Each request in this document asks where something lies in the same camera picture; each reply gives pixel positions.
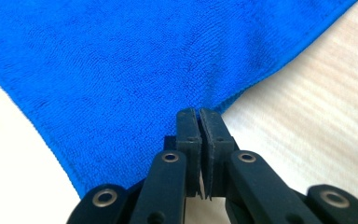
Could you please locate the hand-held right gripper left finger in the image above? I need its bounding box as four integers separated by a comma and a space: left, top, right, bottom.
164, 107, 203, 198

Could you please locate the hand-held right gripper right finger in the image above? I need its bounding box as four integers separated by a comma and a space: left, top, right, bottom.
199, 107, 240, 201

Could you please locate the blue towel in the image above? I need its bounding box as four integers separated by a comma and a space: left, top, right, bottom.
0, 0, 358, 200

